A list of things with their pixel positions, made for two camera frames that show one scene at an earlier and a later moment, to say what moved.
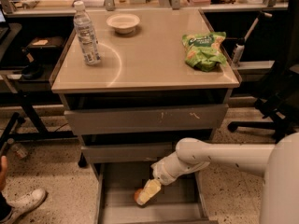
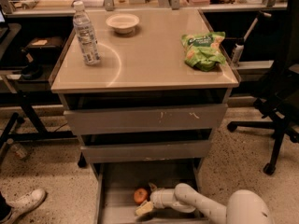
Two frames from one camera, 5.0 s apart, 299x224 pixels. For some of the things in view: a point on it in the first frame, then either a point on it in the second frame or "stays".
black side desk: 30,47 stays
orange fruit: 136,194 stays
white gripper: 163,172 to 158,198
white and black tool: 238,50 stays
